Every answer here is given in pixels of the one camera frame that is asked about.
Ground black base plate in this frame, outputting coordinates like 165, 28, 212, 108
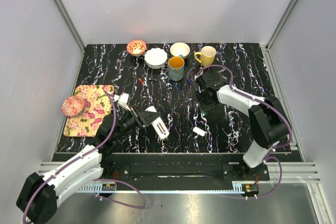
52, 152, 289, 192

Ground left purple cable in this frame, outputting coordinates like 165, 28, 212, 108
22, 90, 146, 223

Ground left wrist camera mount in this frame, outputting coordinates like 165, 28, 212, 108
113, 92, 130, 111

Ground blue mug orange inside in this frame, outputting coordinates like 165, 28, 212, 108
168, 56, 185, 82

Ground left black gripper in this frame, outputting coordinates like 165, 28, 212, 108
112, 104, 161, 141

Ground red patterned bowl on tray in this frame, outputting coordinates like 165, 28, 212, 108
61, 95, 86, 118

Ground white battery cover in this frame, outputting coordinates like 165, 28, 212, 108
193, 126, 206, 136

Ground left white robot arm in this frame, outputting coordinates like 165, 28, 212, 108
16, 106, 160, 223

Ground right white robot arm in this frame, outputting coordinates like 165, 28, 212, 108
195, 72, 290, 180

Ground white remote control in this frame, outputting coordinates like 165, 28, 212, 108
146, 106, 170, 140

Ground cream round bowl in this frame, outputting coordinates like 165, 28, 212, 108
170, 42, 190, 59

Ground floral rectangular tray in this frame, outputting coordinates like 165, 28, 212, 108
63, 85, 114, 137

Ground yellow mug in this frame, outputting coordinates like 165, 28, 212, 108
194, 46, 217, 67

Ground orange floral small bowl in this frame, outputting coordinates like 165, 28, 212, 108
127, 39, 147, 57

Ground white scalloped bowl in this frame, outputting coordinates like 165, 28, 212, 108
144, 48, 167, 69

